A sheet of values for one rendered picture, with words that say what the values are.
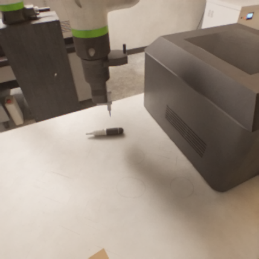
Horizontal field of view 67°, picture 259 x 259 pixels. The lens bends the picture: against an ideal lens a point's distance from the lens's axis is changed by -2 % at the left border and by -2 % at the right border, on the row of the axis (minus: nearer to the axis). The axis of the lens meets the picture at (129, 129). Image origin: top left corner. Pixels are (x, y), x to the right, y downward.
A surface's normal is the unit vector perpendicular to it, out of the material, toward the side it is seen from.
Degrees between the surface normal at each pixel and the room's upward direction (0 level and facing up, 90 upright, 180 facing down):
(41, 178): 0
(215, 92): 58
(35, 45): 90
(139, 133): 0
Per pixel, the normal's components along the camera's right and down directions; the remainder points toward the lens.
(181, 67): -0.79, -0.14
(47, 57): 0.37, 0.63
